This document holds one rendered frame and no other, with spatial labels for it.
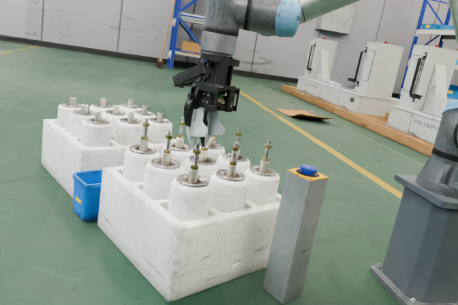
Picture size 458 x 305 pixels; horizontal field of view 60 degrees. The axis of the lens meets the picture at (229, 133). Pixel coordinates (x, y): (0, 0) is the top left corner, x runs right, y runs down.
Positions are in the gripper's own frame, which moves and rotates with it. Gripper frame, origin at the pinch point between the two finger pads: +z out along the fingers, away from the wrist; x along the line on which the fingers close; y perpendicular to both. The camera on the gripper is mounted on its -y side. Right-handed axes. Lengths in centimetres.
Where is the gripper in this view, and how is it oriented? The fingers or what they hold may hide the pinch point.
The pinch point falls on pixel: (196, 141)
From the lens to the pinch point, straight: 91.0
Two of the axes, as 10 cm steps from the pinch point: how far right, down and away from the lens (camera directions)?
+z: -1.7, 9.6, 2.3
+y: 7.3, 2.7, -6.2
